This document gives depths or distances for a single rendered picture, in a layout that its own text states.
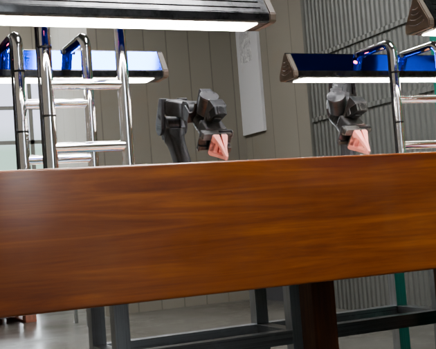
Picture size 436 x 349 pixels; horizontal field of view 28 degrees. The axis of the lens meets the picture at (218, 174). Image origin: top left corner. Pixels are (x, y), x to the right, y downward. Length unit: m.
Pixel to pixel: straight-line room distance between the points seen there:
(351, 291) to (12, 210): 5.11
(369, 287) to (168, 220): 4.79
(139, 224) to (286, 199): 0.23
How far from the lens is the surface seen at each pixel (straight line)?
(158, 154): 7.19
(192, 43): 7.47
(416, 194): 1.39
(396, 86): 2.30
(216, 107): 2.47
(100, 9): 1.51
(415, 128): 5.41
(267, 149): 7.17
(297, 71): 2.30
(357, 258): 1.32
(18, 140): 1.88
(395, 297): 3.30
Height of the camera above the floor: 0.68
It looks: 3 degrees up
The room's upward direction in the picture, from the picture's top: 4 degrees counter-clockwise
